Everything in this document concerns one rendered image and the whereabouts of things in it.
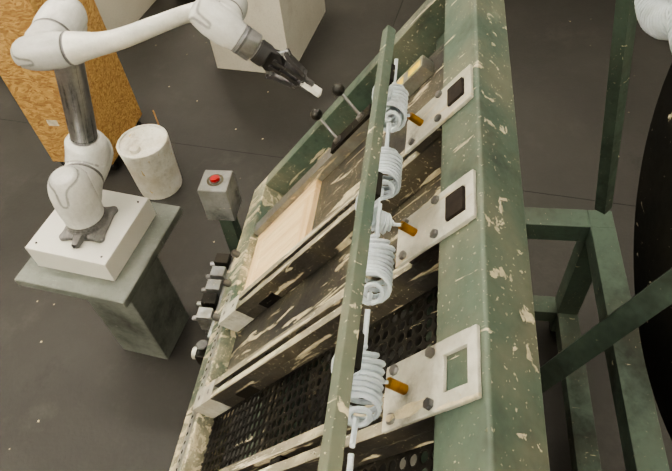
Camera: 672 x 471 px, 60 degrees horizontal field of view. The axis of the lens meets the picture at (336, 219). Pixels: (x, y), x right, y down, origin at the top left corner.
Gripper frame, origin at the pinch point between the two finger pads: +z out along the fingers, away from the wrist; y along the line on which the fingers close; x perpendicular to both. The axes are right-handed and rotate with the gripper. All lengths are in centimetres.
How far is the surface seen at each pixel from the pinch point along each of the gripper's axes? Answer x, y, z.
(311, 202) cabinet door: 26.9, 15.7, 17.5
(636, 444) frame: 73, -20, 120
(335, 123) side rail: -7.5, 13.4, 17.3
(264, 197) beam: 1, 58, 17
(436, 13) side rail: -10.8, -39.1, 14.7
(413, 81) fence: 13.6, -32.8, 14.9
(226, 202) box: 2, 71, 7
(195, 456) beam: 100, 52, 20
